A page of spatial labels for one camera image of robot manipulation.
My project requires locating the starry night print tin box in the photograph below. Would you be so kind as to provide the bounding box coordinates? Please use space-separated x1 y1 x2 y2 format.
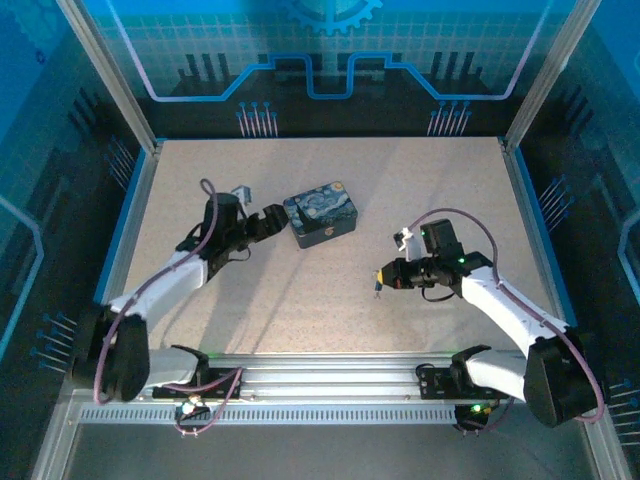
282 180 362 251

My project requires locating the blue table edge strip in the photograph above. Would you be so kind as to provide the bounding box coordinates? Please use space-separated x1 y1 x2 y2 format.
510 147 594 364
73 147 152 364

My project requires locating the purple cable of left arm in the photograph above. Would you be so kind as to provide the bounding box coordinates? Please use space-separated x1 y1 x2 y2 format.
93 178 246 439

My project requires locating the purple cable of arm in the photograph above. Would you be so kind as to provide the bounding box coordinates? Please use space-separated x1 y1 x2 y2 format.
93 178 246 439
410 207 606 436

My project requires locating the black wrist cable right arm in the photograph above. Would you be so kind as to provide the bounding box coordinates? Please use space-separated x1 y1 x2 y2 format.
419 284 461 303

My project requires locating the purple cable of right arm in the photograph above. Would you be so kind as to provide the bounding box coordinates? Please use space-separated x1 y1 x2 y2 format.
410 207 606 436

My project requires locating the aluminium table side rail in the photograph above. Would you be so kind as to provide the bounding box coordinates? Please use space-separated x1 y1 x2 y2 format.
499 139 577 362
94 140 166 321

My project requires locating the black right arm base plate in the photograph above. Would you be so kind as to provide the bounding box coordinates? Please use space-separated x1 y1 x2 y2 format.
416 363 510 400

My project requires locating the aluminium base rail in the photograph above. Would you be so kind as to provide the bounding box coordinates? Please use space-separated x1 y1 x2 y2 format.
59 352 601 404

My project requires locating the slotted grey cable duct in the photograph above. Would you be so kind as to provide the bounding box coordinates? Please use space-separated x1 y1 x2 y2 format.
79 405 586 426

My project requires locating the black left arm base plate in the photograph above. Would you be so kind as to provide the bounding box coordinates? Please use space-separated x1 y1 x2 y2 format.
152 367 246 401

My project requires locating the aluminium frame post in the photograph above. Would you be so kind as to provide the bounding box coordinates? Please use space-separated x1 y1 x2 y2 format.
54 0 166 151
502 0 604 151

